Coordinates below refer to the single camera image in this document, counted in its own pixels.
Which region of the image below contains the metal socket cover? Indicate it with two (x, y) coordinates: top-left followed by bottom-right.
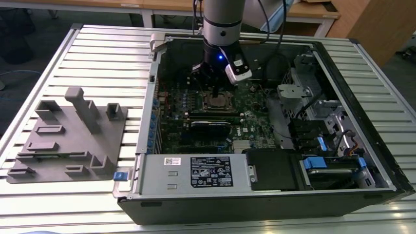
(202, 92), (237, 113)

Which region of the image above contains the hard disk in blue carrier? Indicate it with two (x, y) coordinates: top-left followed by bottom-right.
(300, 156), (369, 191)

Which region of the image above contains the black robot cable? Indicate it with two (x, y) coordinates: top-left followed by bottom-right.
(257, 0), (272, 45)
(256, 0), (288, 71)

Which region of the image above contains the silver CPU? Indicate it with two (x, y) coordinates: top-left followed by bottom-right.
(208, 95), (230, 109)

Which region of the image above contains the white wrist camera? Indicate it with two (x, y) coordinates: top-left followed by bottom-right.
(224, 47), (253, 85)

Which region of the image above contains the wooden desk white frame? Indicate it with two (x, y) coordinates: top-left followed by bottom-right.
(286, 2), (341, 37)
(0, 0), (204, 29)

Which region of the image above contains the black looped case cable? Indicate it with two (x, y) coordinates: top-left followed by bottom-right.
(261, 52), (292, 85)

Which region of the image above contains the black RAM slot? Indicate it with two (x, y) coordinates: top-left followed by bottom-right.
(188, 111), (241, 116)
(190, 115), (244, 120)

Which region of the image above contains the blue plastic tab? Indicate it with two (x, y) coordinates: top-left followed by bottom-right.
(314, 136), (328, 151)

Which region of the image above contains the black drive cage cable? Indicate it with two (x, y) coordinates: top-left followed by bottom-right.
(300, 89), (324, 117)

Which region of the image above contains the silver power supply unit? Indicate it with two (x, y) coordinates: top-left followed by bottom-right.
(129, 154), (254, 195)

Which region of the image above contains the blue floor cable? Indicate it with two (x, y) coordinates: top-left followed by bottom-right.
(0, 69), (45, 102)

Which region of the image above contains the light grey metal bracket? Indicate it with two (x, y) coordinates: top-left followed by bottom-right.
(276, 84), (321, 105)

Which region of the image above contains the black graphics card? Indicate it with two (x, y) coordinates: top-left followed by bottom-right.
(189, 119), (232, 142)

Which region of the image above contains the silver metal drive cage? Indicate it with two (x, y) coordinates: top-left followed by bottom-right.
(281, 55), (350, 156)

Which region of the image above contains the silver chipset heatsink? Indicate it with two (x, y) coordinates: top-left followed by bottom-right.
(232, 140), (253, 150)

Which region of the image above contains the green motherboard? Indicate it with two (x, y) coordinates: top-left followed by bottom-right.
(156, 75), (284, 156)

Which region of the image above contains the wooden cabinet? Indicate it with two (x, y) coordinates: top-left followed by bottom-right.
(326, 0), (416, 67)

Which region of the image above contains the grey parts rack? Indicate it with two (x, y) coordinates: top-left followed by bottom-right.
(5, 87), (129, 185)

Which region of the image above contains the black PC case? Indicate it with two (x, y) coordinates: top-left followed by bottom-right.
(112, 33), (416, 226)

